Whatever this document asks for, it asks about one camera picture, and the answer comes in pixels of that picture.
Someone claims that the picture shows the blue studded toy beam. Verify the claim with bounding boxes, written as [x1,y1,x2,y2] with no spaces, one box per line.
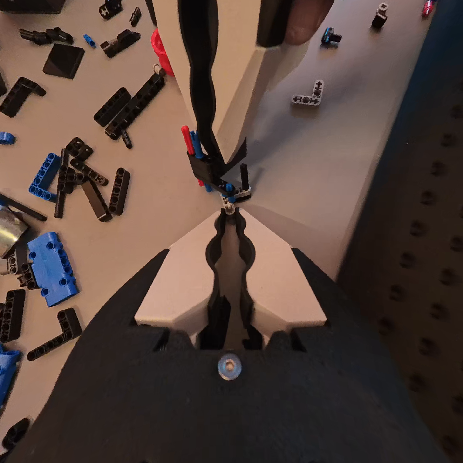
[27,231,79,307]

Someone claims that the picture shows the black dimpled panel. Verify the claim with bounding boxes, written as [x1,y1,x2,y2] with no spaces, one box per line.
[336,0,463,463]

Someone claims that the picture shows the blue angled toy beam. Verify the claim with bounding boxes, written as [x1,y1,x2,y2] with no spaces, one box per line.
[29,153,61,201]

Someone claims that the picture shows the grey desk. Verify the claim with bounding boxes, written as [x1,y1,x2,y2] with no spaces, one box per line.
[0,0,436,456]

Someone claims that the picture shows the small grey toy connector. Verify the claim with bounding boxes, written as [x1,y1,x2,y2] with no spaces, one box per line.
[7,250,38,290]

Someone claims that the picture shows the grey liftarm with pins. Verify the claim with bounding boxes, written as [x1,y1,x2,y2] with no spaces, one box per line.
[220,163,252,216]

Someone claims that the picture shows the grey black toy connector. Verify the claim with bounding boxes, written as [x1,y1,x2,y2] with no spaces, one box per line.
[371,3,389,29]

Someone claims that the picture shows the short black toy connector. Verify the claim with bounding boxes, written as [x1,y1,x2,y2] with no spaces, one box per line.
[2,418,30,450]

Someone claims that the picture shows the blue toy fender piece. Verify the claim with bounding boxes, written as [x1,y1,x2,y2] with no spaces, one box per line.
[0,344,21,409]

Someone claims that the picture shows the black blue toy brick assembly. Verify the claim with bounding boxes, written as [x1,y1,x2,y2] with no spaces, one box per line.
[181,125,249,193]

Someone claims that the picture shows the black toy panel piece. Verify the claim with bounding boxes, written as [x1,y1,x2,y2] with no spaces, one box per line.
[100,30,141,58]

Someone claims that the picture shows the large black flat toy tile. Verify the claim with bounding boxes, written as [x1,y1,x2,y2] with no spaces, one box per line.
[42,43,85,79]

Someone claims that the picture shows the black connector with axle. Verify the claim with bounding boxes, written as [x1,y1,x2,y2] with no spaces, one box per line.
[99,0,123,19]

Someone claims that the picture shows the long black toy beam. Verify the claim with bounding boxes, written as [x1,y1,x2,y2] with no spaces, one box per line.
[105,69,167,140]

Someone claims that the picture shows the small black flat toy tile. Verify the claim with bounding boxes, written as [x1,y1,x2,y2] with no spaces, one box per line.
[0,206,29,258]

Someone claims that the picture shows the large red toy wheel hub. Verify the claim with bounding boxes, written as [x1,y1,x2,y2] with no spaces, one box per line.
[151,28,175,77]

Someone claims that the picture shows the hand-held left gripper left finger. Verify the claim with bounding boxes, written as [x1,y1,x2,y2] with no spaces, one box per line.
[135,211,232,348]

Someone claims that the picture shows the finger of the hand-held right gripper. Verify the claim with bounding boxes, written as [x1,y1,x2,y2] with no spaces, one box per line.
[154,0,215,155]
[197,0,271,164]

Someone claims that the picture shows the person's right hand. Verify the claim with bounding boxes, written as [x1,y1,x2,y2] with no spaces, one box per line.
[285,0,335,45]

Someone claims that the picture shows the toy set cardboard box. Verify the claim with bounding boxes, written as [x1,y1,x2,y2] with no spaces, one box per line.
[0,0,66,14]

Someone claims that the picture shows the black joined toy beams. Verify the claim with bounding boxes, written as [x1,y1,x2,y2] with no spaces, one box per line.
[54,137,109,219]

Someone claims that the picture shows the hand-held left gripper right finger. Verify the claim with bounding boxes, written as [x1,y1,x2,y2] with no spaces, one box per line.
[236,209,328,348]

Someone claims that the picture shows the short black toy beam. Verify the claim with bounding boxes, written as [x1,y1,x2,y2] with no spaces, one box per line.
[93,88,132,127]

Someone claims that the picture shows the grey angled thin liftarm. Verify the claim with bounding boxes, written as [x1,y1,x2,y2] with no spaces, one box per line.
[291,80,325,107]

